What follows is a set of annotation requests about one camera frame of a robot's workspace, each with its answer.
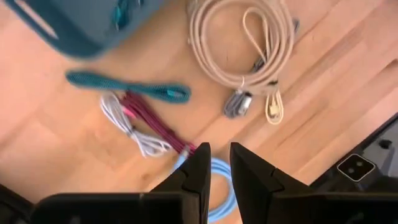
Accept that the black aluminium table frame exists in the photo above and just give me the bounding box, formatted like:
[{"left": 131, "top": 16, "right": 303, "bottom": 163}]
[{"left": 310, "top": 113, "right": 398, "bottom": 194}]

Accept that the teal braided cable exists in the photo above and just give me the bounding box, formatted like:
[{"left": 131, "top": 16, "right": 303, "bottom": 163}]
[
  {"left": 65, "top": 70, "right": 192, "bottom": 105},
  {"left": 112, "top": 0, "right": 144, "bottom": 30}
]

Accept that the black white braided cable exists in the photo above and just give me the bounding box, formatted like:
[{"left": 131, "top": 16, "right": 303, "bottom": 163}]
[{"left": 223, "top": 17, "right": 301, "bottom": 119}]

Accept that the small teal plastic bin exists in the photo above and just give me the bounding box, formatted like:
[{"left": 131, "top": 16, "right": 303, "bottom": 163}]
[{"left": 4, "top": 0, "right": 165, "bottom": 60}]

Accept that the light blue cable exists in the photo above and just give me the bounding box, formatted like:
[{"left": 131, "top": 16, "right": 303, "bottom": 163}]
[{"left": 173, "top": 154, "right": 239, "bottom": 223}]

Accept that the small black square device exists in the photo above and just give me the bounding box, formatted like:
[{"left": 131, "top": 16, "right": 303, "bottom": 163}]
[{"left": 336, "top": 153, "right": 376, "bottom": 183}]

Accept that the thin white cable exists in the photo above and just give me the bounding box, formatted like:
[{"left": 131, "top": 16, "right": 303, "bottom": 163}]
[{"left": 99, "top": 92, "right": 174, "bottom": 158}]

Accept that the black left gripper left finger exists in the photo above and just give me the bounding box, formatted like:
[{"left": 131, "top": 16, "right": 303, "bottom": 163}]
[{"left": 30, "top": 142, "right": 212, "bottom": 224}]

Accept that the maroon braided cable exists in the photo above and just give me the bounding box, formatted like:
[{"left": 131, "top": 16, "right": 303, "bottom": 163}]
[{"left": 119, "top": 90, "right": 199, "bottom": 156}]

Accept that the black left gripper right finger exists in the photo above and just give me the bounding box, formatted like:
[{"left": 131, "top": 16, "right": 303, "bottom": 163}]
[{"left": 229, "top": 142, "right": 398, "bottom": 224}]

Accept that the short beige USB cable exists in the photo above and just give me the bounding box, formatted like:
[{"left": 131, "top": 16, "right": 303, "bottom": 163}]
[{"left": 241, "top": 6, "right": 285, "bottom": 126}]

